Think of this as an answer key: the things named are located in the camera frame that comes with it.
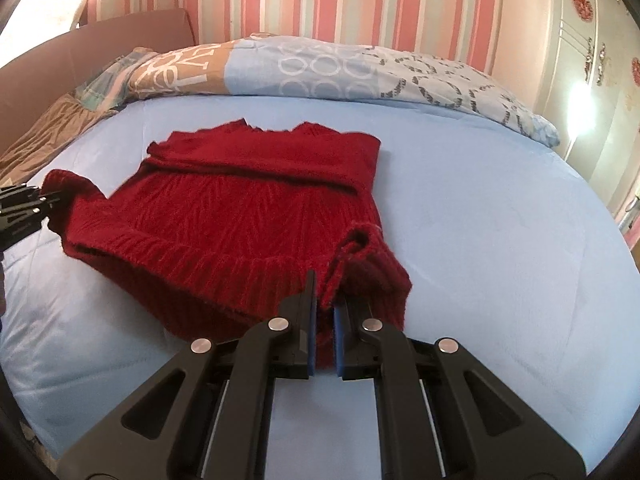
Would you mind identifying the folded patterned blue quilt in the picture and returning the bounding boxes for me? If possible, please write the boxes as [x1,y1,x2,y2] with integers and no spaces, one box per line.
[125,35,561,148]

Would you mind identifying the brown headboard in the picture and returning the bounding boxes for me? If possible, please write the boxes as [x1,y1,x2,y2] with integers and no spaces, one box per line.
[0,7,198,153]

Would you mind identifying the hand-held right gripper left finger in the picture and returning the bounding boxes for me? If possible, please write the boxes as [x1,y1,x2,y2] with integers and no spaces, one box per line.
[57,269,318,480]

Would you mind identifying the brown cloth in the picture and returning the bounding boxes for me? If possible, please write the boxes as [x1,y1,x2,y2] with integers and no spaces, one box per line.
[0,92,118,186]

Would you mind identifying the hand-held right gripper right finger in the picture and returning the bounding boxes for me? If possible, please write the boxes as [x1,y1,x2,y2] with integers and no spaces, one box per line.
[332,300,586,480]

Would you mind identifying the white wardrobe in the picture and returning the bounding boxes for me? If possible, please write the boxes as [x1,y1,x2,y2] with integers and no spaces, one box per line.
[532,0,640,211]

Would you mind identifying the red knitted sweater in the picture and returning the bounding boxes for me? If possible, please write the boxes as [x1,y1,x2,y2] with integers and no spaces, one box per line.
[42,117,413,366]

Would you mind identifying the green striped pillow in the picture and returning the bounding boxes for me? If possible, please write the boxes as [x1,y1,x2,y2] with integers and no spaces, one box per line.
[75,46,158,111]

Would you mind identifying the bright window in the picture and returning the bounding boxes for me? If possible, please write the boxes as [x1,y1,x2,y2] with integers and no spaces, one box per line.
[0,0,98,68]

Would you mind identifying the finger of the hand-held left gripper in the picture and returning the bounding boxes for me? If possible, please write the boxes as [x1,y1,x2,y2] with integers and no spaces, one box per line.
[0,185,42,207]
[0,196,66,252]

